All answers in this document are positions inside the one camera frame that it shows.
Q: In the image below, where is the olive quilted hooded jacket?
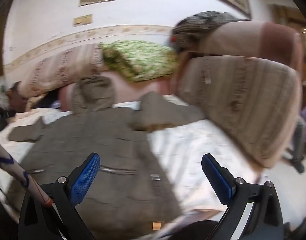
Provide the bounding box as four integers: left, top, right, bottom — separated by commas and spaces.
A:
8, 76, 204, 239

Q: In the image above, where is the striped floral pillow at headboard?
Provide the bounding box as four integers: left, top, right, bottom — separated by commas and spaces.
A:
17, 43, 105, 99

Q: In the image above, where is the white leaf-print bed sheet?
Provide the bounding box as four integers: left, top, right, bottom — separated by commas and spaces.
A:
0, 101, 306, 239

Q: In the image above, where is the striped floral cushion right side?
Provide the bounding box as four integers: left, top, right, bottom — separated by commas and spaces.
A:
175, 55, 302, 168

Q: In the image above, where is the brown garment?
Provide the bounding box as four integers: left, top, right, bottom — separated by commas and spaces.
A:
6, 82, 28, 113

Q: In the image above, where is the green white patterned blanket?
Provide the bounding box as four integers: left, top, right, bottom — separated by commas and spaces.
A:
101, 40, 178, 82

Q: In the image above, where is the small gold wall plaque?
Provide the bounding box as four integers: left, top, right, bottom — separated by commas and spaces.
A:
73, 14, 93, 27

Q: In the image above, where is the grey checked cloth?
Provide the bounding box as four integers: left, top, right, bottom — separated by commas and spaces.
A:
170, 11, 248, 53

